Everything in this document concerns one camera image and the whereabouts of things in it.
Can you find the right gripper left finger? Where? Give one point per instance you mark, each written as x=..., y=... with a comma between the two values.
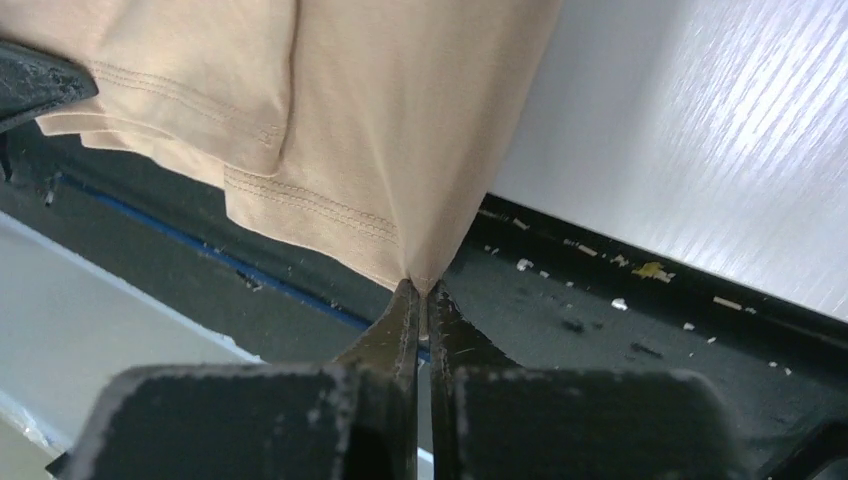
x=354, y=417

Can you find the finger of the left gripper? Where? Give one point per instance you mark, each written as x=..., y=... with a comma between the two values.
x=34, y=83

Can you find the beige t shirt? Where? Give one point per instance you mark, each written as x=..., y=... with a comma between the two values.
x=368, y=131

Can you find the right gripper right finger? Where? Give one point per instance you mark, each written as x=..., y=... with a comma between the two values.
x=493, y=418

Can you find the aluminium frame rail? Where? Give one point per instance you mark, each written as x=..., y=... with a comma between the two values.
x=68, y=327

